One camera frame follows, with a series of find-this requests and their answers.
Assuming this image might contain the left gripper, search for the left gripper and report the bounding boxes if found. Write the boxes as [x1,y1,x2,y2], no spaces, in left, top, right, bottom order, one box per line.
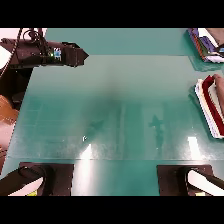
[61,42,90,68]

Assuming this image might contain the person's hand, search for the person's hand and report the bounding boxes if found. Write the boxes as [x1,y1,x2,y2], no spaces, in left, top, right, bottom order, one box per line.
[212,73,224,113]

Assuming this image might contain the heap of clothes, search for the heap of clothes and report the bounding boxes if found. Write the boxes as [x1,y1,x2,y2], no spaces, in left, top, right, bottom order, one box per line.
[186,28,224,64]

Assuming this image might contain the white garment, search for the white garment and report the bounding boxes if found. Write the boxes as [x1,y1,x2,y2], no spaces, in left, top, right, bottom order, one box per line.
[194,78,224,140]

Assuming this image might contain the red garment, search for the red garment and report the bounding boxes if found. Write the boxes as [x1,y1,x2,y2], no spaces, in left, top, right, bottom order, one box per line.
[201,74,224,134]

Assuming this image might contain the black cable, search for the black cable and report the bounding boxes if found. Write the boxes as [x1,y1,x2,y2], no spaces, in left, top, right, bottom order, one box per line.
[12,28,51,58]

